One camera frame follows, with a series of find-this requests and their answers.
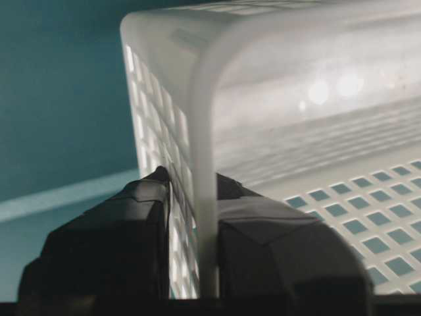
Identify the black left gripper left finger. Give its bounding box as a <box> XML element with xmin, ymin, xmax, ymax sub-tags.
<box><xmin>18</xmin><ymin>167</ymin><xmax>170</xmax><ymax>315</ymax></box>

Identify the light green tape strip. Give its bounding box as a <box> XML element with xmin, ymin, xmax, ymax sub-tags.
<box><xmin>1</xmin><ymin>169</ymin><xmax>141</xmax><ymax>223</ymax></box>

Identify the white perforated plastic basket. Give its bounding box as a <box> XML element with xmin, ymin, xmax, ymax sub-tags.
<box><xmin>120</xmin><ymin>1</ymin><xmax>420</xmax><ymax>298</ymax></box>

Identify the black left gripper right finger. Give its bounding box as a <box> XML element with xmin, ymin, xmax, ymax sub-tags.
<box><xmin>216</xmin><ymin>174</ymin><xmax>373</xmax><ymax>315</ymax></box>

